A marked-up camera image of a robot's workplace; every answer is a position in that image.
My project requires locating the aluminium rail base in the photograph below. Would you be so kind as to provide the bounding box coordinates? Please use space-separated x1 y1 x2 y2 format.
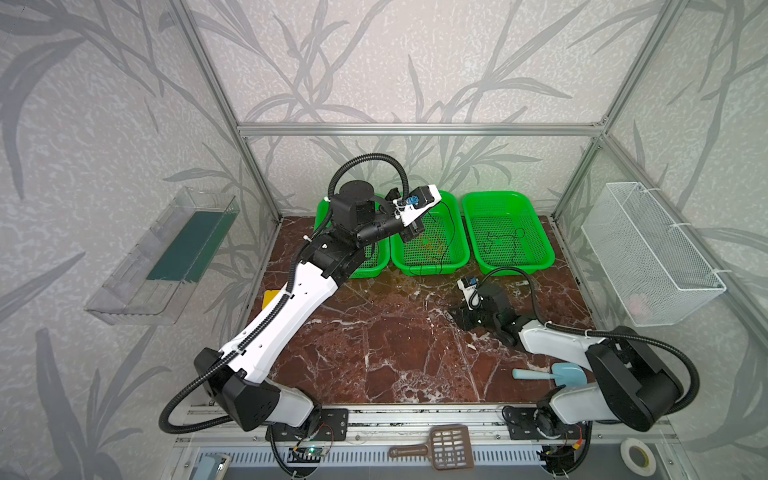
172 403 679 449

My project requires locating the yellow plastic spatula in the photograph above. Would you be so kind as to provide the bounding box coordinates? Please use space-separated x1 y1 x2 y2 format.
262 290 280 309

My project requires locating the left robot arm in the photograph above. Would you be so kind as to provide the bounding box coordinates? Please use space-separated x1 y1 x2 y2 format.
158 153 442 438

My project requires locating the brown slotted spatula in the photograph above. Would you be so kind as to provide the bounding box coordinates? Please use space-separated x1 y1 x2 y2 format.
388 425 475 471

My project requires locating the white tape roll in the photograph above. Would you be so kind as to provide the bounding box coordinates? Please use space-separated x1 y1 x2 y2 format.
620 438 657 478

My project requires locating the grey device with screen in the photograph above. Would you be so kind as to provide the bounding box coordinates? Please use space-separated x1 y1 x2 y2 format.
191 453 232 480

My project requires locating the middle green plastic basket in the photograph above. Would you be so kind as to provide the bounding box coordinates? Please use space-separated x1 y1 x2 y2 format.
390 190 471 276

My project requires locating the green circuit board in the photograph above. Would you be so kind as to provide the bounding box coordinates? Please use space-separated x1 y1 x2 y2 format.
289 445 330 464

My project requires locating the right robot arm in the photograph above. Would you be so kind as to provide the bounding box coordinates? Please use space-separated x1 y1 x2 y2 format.
450 274 701 438

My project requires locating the right green plastic basket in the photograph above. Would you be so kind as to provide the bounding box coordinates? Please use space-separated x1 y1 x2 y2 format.
462 191 555 274

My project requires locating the left green plastic basket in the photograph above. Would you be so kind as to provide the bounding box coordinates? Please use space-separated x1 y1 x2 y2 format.
314 200 391 279

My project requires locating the green plastic basket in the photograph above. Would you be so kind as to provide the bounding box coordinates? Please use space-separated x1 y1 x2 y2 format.
462 191 555 274
390 190 471 276
314 200 391 279

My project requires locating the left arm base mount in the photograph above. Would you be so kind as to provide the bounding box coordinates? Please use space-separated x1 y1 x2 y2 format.
266 407 350 442

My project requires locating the clear acrylic wall shelf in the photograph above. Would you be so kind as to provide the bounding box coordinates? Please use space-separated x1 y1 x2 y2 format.
85 187 240 326

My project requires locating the light blue plastic scoop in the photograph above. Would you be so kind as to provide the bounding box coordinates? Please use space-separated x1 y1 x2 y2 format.
512 362 588 390

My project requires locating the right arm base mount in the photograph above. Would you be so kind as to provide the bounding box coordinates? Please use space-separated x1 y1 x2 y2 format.
501 405 583 444

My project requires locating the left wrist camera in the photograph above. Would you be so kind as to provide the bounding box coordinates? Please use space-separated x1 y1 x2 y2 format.
394 184 442 227

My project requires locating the orange cable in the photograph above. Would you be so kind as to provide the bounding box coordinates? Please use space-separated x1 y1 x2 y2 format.
416 230 448 259

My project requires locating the white wire mesh basket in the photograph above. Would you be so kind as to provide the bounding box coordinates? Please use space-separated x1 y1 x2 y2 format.
582 182 727 327

